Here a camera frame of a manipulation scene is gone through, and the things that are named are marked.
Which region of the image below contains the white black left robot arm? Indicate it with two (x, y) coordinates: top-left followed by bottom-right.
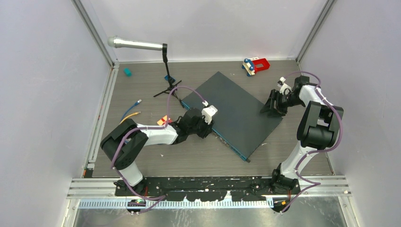
(100, 105), (218, 196)

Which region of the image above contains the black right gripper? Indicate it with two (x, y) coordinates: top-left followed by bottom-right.
(261, 89), (305, 117)

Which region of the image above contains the black microphone tripod stand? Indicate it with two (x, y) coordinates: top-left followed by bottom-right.
(153, 44), (181, 97)

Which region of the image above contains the blue ethernet cable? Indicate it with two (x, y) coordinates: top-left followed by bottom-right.
(120, 99), (142, 121)

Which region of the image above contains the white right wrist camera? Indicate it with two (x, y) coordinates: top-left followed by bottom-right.
(278, 77), (292, 95)

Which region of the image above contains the dark grey network switch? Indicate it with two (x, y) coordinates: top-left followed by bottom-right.
(182, 71), (283, 163)

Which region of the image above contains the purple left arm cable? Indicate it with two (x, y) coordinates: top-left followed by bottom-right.
(110, 86), (209, 214)

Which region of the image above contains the red white cigarette box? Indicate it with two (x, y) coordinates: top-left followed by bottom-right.
(157, 115), (173, 126)

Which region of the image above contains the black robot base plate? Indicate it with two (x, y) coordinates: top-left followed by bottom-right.
(114, 176), (300, 202)

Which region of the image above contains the teal toy block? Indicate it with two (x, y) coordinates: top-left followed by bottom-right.
(123, 68), (132, 77)

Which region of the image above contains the yellow ethernet cable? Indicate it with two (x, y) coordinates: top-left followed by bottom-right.
(119, 112), (141, 124)

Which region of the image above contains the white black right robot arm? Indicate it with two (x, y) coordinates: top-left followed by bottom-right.
(260, 75), (344, 194)

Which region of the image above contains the aluminium frame rail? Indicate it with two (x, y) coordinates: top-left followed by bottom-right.
(67, 175), (352, 199)

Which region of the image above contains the red blue toy truck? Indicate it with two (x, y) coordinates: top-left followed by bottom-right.
(242, 57), (270, 77)

